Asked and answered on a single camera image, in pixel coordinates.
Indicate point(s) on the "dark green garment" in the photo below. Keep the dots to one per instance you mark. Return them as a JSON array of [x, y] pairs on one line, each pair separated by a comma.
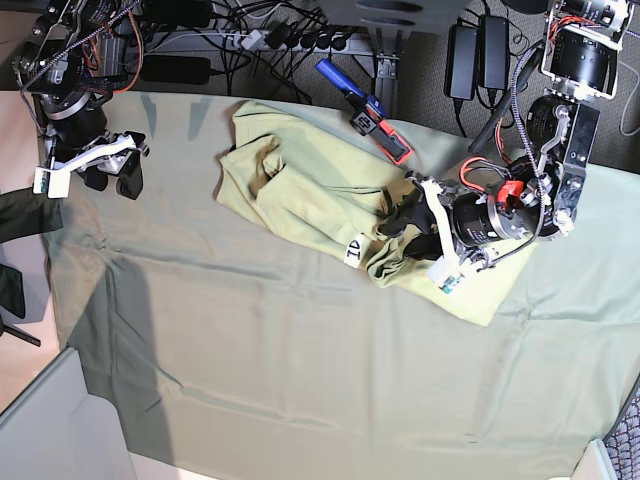
[[24, 213]]

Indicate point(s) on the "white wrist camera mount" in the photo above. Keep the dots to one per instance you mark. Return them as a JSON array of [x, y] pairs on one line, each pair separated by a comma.
[[54, 181], [457, 260]]

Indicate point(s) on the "aluminium table frame leg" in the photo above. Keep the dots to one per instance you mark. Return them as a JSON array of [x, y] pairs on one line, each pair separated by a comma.
[[381, 63]]

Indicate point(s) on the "blue orange bar clamp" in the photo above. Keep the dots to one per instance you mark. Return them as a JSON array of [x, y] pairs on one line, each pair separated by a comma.
[[368, 118]]

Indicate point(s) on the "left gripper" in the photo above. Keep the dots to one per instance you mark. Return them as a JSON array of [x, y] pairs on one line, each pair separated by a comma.
[[454, 227]]

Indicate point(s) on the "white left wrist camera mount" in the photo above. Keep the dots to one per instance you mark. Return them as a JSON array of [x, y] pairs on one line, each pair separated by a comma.
[[457, 260]]

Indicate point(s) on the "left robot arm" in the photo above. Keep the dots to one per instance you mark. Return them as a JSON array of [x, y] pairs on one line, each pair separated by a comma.
[[496, 210]]

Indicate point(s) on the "green table cloth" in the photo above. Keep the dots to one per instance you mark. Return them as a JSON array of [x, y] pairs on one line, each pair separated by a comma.
[[234, 353]]

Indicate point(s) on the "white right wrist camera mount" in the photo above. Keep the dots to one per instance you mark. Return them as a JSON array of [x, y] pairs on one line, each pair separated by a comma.
[[54, 181]]

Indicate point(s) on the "light green T-shirt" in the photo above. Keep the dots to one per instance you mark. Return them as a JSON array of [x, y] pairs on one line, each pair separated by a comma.
[[316, 190]]

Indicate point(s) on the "black power adapter brick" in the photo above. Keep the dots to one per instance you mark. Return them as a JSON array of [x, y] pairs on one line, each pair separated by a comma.
[[460, 72]]

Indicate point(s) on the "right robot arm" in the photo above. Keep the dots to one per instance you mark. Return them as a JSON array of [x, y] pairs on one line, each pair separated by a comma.
[[66, 73]]

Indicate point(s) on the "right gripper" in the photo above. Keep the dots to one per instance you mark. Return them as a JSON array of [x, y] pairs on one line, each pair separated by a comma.
[[114, 154]]

